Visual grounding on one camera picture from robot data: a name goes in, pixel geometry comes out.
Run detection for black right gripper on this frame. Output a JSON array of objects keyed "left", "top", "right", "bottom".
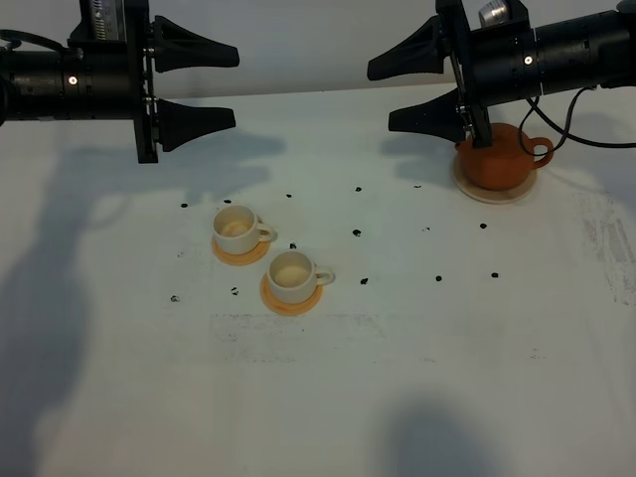
[{"left": 367, "top": 1, "right": 541, "bottom": 148}]

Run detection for white teacup near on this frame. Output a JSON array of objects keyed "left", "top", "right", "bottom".
[{"left": 266, "top": 249, "right": 335, "bottom": 303}]

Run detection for orange coaster far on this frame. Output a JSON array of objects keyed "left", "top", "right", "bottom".
[{"left": 211, "top": 238, "right": 270, "bottom": 266}]

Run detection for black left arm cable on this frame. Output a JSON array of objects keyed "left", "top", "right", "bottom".
[{"left": 0, "top": 29, "right": 67, "bottom": 54}]

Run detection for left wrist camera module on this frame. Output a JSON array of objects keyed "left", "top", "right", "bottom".
[{"left": 79, "top": 0, "right": 126, "bottom": 42}]

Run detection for brown clay teapot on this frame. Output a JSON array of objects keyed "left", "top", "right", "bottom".
[{"left": 455, "top": 123, "right": 554, "bottom": 192}]

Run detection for beige round teapot coaster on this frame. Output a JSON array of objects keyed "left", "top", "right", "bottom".
[{"left": 451, "top": 157, "right": 538, "bottom": 205}]

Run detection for orange coaster near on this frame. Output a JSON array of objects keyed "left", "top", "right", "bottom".
[{"left": 259, "top": 275, "right": 323, "bottom": 316}]

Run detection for orange coaster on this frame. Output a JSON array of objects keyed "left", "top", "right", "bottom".
[
  {"left": 211, "top": 238, "right": 270, "bottom": 266},
  {"left": 259, "top": 275, "right": 323, "bottom": 316}
]

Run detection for white teacup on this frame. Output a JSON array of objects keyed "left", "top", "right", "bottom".
[
  {"left": 212, "top": 205, "right": 277, "bottom": 254},
  {"left": 266, "top": 249, "right": 335, "bottom": 303}
]

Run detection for white teacup far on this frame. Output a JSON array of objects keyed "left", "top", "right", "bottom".
[{"left": 212, "top": 205, "right": 277, "bottom": 254}]

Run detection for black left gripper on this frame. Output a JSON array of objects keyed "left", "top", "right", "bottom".
[{"left": 68, "top": 1, "right": 239, "bottom": 164}]

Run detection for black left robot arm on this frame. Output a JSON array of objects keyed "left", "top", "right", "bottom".
[{"left": 1, "top": 1, "right": 239, "bottom": 164}]

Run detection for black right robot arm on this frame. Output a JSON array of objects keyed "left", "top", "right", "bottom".
[{"left": 367, "top": 1, "right": 635, "bottom": 148}]

